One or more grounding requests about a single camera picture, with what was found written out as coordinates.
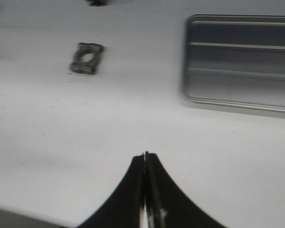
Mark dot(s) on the grey metal slotted nut block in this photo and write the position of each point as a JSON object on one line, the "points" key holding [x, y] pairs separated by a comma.
{"points": [[86, 59]]}

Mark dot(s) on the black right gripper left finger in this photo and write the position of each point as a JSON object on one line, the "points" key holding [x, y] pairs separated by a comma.
{"points": [[123, 209]]}

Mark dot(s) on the silver metal tray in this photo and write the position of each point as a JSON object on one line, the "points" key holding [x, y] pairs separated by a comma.
{"points": [[235, 60]]}

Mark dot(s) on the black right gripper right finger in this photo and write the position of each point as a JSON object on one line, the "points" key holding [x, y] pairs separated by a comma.
{"points": [[167, 206]]}

